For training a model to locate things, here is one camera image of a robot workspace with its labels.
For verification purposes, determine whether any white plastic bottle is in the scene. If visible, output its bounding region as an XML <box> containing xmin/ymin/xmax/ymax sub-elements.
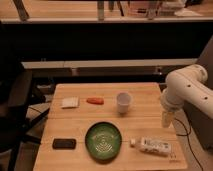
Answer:
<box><xmin>130</xmin><ymin>137</ymin><xmax>172</xmax><ymax>156</ymax></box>

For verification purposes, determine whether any green ceramic bowl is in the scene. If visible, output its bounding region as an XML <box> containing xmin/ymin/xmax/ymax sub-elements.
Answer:
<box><xmin>85</xmin><ymin>122</ymin><xmax>122</xmax><ymax>162</ymax></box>

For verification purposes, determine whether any grey partition panel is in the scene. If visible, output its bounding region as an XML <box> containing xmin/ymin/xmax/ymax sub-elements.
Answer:
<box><xmin>184</xmin><ymin>34</ymin><xmax>213</xmax><ymax>151</ymax></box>

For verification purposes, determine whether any black office chair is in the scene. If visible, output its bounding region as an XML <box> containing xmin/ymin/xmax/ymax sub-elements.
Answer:
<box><xmin>0</xmin><ymin>60</ymin><xmax>49</xmax><ymax>171</ymax></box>

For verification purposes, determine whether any orange carrot toy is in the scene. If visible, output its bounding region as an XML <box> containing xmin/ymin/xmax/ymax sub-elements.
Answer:
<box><xmin>86</xmin><ymin>97</ymin><xmax>104</xmax><ymax>105</ymax></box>

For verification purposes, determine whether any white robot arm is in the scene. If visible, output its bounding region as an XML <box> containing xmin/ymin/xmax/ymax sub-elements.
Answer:
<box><xmin>160</xmin><ymin>64</ymin><xmax>213</xmax><ymax>128</ymax></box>

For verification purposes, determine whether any black cable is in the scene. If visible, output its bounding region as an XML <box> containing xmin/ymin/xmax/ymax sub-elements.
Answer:
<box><xmin>174</xmin><ymin>118</ymin><xmax>204</xmax><ymax>171</ymax></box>

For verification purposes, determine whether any black phone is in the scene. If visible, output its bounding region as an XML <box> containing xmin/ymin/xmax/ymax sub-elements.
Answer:
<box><xmin>52</xmin><ymin>139</ymin><xmax>76</xmax><ymax>149</ymax></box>

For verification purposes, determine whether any white paper cup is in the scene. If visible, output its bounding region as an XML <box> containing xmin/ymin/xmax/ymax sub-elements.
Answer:
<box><xmin>116</xmin><ymin>92</ymin><xmax>131</xmax><ymax>114</ymax></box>

